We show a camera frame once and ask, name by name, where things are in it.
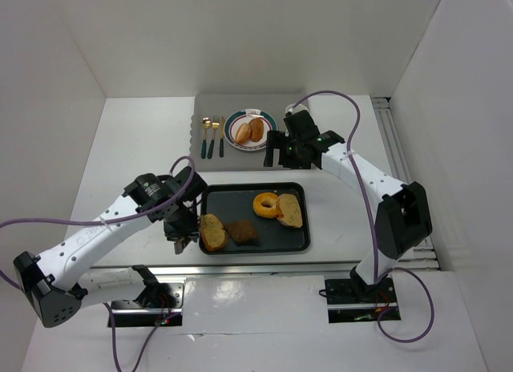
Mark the aluminium rail right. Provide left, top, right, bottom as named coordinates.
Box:
left=371, top=97, right=440, bottom=271

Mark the white plate green red rim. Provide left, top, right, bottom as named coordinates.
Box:
left=223, top=109, right=278, bottom=152

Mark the bread slice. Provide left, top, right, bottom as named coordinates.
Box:
left=200, top=214, right=229, bottom=253
left=276, top=193, right=303, bottom=228

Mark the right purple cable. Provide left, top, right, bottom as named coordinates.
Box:
left=286, top=91, right=434, bottom=343

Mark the gold knife green handle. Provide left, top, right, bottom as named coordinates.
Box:
left=218, top=117, right=225, bottom=158

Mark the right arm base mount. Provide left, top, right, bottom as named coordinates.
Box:
left=318, top=277, right=401, bottom=324

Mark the brown oblong bread roll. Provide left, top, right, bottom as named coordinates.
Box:
left=249, top=118, right=264, bottom=143

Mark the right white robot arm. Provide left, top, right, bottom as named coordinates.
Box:
left=264, top=110, right=433, bottom=290

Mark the black tray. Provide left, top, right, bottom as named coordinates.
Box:
left=200, top=182, right=310, bottom=256

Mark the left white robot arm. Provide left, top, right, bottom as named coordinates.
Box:
left=14, top=167, right=207, bottom=328

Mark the glazed donut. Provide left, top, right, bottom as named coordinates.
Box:
left=252, top=192, right=278, bottom=219

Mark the grey placemat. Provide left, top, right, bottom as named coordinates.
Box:
left=189, top=91, right=305, bottom=172

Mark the gold spoon green handle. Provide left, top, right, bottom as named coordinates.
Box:
left=200, top=117, right=212, bottom=159

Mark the orange round bun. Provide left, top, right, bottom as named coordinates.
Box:
left=235, top=123, right=252, bottom=145

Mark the dark brown bread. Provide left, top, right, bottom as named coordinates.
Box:
left=224, top=220, right=259, bottom=245

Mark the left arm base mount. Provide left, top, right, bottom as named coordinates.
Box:
left=110, top=279, right=185, bottom=328

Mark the aluminium rail front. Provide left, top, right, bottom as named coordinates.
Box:
left=87, top=261, right=362, bottom=277

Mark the pale green mug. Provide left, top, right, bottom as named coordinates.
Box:
left=285, top=103, right=309, bottom=117

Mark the aluminium rail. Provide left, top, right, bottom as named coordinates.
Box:
left=87, top=261, right=362, bottom=277
left=371, top=97, right=440, bottom=271

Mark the gold fork green handle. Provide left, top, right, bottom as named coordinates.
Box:
left=207, top=116, right=220, bottom=159

